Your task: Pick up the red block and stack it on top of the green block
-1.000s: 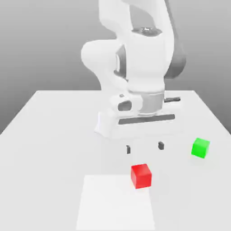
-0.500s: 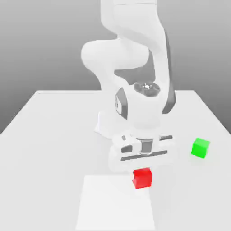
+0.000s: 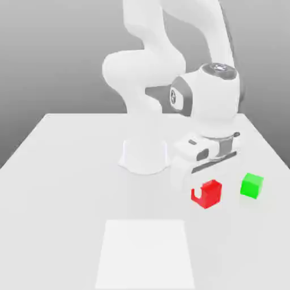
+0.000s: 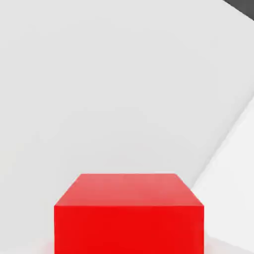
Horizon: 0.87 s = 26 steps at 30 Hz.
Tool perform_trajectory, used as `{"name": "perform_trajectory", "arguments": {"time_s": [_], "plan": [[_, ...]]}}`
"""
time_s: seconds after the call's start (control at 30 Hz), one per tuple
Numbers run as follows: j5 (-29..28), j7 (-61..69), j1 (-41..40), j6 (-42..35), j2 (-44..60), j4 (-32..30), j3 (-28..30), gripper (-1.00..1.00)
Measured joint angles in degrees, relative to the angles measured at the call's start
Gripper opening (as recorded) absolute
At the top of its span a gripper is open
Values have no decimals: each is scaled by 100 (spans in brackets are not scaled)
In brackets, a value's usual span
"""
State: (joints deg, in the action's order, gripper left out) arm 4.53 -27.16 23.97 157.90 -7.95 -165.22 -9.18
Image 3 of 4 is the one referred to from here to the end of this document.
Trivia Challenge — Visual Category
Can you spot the small green cube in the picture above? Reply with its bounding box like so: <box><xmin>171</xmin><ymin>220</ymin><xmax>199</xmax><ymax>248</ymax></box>
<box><xmin>240</xmin><ymin>172</ymin><xmax>265</xmax><ymax>200</ymax></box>

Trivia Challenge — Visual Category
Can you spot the small red cube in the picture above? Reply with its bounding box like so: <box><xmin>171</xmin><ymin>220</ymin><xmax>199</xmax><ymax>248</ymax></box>
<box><xmin>190</xmin><ymin>179</ymin><xmax>223</xmax><ymax>210</ymax></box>

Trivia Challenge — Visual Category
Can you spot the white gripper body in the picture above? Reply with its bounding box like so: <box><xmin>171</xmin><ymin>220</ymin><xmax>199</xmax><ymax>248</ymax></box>
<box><xmin>169</xmin><ymin>151</ymin><xmax>238</xmax><ymax>190</ymax></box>

